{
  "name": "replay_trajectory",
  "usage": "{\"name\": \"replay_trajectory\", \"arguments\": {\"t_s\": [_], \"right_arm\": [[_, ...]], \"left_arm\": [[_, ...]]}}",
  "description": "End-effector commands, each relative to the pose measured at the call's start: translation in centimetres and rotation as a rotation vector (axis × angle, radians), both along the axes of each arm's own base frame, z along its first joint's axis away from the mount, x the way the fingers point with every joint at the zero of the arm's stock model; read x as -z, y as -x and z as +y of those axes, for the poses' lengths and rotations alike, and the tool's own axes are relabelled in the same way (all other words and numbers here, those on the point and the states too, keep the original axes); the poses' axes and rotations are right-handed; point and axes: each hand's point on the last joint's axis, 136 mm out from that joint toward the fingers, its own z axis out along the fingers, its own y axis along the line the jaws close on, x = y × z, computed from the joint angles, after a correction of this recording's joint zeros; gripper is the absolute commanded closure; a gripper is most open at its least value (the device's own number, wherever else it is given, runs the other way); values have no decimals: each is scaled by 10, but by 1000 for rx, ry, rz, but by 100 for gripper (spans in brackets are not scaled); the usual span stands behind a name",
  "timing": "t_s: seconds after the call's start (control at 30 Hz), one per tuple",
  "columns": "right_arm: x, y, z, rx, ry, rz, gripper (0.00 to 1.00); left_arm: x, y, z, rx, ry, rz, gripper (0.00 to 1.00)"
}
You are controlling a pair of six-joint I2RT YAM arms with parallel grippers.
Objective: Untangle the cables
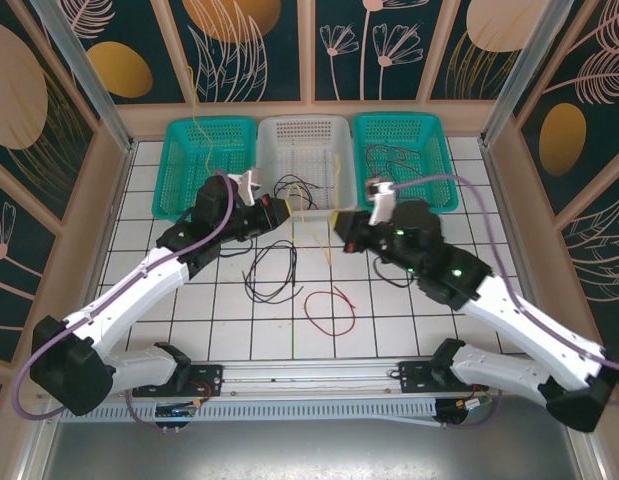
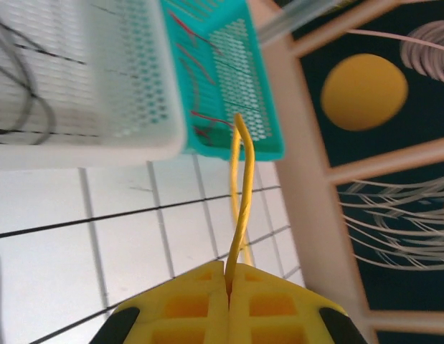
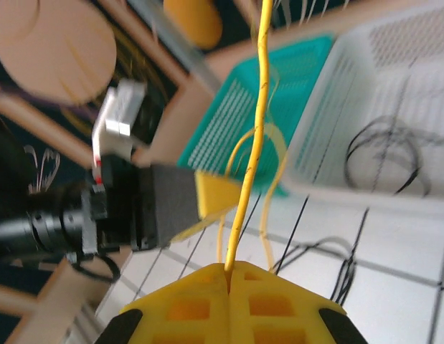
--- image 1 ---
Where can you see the aluminium corner post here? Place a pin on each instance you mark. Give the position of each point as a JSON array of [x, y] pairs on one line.
[[76, 50], [529, 50]]

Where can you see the teal plastic basket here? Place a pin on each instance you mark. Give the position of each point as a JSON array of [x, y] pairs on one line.
[[224, 150], [429, 150]]

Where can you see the aluminium side rail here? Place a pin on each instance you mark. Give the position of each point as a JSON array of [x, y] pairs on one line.
[[120, 190], [504, 200]]

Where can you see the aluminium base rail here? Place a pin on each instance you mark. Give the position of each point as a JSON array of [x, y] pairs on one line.
[[309, 375]]

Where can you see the white plastic basket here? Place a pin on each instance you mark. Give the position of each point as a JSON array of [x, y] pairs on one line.
[[304, 140]]

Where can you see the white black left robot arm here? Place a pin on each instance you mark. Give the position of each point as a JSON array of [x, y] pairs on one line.
[[134, 300]]

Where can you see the grey metal front plate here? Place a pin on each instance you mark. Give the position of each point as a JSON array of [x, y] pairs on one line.
[[309, 450]]

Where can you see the small controller board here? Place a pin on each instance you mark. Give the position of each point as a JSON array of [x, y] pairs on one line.
[[471, 404], [176, 411]]

